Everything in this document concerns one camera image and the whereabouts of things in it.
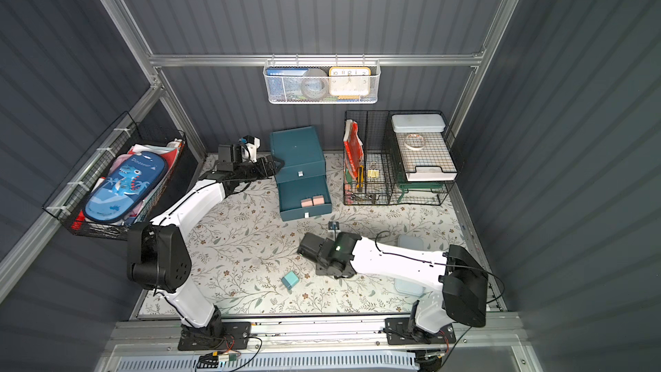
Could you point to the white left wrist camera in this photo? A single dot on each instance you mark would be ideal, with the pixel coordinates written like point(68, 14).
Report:
point(249, 148)

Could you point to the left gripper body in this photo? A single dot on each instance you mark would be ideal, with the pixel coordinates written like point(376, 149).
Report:
point(263, 166)

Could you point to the black wire desk organizer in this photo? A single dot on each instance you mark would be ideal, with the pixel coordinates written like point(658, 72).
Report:
point(381, 152)

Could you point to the blue dinosaur pencil case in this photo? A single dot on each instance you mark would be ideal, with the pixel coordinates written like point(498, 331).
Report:
point(125, 187)

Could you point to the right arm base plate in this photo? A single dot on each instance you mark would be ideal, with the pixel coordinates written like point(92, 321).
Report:
point(401, 331)

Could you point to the white box on organizer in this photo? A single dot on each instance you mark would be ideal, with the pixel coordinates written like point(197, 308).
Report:
point(418, 123)

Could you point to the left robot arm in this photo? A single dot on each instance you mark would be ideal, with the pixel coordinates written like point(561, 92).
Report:
point(158, 259)

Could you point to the grey tape roll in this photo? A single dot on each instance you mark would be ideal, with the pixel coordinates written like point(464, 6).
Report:
point(314, 84)

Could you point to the light blue tray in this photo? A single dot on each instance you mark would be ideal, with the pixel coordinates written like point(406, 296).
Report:
point(404, 287)

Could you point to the yellow utility knife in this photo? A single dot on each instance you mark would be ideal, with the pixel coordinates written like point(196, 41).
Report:
point(360, 181)

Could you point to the yellow alarm clock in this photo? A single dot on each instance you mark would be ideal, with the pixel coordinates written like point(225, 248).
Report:
point(349, 82)

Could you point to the blue plug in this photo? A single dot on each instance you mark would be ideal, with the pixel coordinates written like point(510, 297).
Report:
point(290, 280)

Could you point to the blue box in basket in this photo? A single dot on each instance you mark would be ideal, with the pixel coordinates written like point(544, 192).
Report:
point(284, 83)

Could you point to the teal drawer cabinet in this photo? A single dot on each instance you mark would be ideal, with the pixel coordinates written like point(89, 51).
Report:
point(303, 175)

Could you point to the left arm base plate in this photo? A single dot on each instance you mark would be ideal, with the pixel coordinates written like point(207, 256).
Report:
point(230, 336)

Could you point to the checkered notebook tray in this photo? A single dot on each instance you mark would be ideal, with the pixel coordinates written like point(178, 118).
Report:
point(432, 164)

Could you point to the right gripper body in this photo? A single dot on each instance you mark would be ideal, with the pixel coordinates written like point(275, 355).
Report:
point(318, 251)

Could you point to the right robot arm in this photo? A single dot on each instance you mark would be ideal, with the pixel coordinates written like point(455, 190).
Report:
point(455, 282)

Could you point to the white hanging wire basket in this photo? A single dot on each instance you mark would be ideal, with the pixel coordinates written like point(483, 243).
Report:
point(326, 65)

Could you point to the clear tape roll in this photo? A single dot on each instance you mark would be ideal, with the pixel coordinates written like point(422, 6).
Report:
point(414, 142)

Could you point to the black wall wire basket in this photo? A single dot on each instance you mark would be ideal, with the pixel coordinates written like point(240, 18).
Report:
point(125, 137)

